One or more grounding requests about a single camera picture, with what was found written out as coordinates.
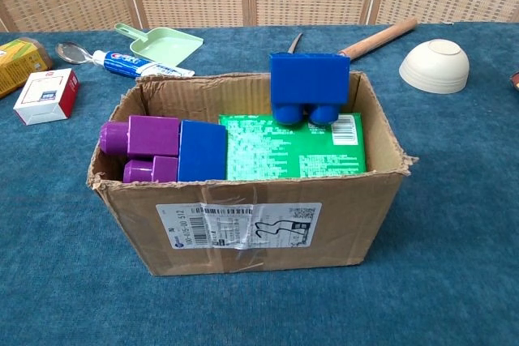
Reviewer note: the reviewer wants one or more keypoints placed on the metal spoon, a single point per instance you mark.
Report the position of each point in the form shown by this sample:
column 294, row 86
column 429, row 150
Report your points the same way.
column 71, row 52

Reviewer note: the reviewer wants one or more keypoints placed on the small white red box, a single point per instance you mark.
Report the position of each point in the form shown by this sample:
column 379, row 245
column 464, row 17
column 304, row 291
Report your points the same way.
column 42, row 96

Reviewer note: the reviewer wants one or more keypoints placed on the green printed carton pack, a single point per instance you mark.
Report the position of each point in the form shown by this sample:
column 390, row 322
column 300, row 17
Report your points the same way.
column 275, row 151

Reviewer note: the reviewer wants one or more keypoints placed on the black spoon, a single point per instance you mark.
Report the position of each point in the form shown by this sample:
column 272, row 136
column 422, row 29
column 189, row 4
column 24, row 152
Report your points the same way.
column 296, row 43

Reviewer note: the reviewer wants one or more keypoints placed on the blue carpet table cloth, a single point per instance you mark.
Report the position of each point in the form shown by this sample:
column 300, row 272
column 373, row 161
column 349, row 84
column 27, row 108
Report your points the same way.
column 61, row 220

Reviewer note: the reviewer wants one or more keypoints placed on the purple toy block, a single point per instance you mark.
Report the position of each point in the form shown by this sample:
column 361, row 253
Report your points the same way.
column 154, row 137

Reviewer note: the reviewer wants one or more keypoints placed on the yellow corn print carton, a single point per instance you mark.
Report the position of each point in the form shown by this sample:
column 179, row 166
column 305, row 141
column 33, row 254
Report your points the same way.
column 18, row 62

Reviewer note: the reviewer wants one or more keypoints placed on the dark red object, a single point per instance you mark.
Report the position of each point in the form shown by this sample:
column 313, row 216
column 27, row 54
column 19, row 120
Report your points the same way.
column 515, row 80

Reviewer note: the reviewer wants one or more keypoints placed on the light green plastic dustpan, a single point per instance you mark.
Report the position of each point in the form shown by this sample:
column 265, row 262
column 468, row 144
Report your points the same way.
column 164, row 48

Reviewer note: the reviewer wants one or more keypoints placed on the cream upturned bowl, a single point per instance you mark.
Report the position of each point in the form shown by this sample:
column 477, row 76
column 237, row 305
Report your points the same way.
column 436, row 66

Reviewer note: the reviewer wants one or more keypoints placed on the brown cardboard box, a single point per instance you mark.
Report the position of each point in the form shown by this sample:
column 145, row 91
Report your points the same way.
column 275, row 236

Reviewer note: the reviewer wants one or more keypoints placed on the wooden rolling pin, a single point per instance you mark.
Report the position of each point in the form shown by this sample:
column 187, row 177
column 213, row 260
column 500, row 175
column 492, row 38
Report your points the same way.
column 381, row 39

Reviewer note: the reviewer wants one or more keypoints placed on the white blue toothpaste tube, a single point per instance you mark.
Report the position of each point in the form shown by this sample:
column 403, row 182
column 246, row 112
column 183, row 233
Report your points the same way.
column 125, row 62

